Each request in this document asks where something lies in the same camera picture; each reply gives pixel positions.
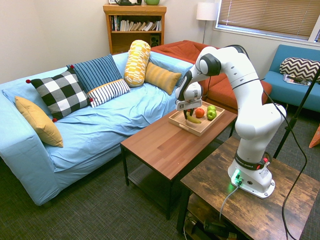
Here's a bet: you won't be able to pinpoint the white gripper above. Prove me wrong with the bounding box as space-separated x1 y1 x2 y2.
174 98 203 121

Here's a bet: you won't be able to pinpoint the yellow banana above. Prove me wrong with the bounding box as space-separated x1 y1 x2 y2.
186 115 202 125

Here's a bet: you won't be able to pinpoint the wooden serving tray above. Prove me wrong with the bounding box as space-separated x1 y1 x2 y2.
167 101 226 137

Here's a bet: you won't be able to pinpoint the orange sectional sofa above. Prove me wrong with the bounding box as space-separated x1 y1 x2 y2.
150 39 273 115

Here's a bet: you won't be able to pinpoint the brown wooden coffee table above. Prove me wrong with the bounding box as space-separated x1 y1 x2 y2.
120 104 239 221

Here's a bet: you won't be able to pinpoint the mustard striped lumbar pillow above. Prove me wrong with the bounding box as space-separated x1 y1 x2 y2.
144 61 183 96

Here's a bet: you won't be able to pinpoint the yellow patterned bolster pillow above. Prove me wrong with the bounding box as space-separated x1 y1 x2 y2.
123 39 152 88

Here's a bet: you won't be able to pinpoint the white navy striped pillow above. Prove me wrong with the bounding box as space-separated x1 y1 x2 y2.
86 78 131 109

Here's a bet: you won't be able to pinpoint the light blue sofa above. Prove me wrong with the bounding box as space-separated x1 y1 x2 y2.
0 51 198 207

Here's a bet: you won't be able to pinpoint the wooden bookshelf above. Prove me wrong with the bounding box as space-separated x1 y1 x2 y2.
102 4 168 55

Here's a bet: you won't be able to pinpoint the teal blue couch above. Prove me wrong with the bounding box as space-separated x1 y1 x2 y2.
263 44 320 113

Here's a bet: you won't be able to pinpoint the blue striped pillow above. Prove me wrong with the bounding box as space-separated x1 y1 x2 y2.
66 53 123 94

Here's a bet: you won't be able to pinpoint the row of books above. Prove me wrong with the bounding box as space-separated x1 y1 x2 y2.
110 15 162 32

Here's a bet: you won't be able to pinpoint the white shade floor lamp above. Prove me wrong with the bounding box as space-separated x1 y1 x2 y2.
196 2 220 45

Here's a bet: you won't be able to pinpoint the black tripod stand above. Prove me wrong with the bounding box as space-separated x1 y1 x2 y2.
272 63 320 160

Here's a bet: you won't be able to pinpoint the magazine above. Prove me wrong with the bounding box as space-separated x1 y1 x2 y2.
282 74 312 87

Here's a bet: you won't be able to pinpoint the black device under table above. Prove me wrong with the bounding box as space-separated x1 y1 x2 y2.
203 219 230 236

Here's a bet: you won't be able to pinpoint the black white chevron pillow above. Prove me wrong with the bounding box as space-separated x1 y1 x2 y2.
279 56 320 84

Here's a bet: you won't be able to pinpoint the rustic dark wood side table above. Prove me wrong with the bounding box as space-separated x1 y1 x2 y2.
176 136 320 240

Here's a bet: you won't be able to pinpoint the brown window blinds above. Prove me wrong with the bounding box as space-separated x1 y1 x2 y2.
216 0 320 41

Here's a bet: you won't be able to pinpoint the black object on bookshelf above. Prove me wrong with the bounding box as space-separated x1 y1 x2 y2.
114 0 143 6

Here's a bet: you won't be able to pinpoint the black white checkered pillow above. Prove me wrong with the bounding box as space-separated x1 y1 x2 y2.
25 65 94 123

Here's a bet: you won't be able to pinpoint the orange cushion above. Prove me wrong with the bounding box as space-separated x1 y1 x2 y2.
308 124 320 149

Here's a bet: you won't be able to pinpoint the plain mustard yellow pillow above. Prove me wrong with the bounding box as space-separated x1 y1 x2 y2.
14 96 64 148

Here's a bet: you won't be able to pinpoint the grey base cable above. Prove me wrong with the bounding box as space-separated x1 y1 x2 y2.
219 184 241 222

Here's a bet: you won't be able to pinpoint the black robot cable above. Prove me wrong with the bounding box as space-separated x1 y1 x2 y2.
226 44 308 240

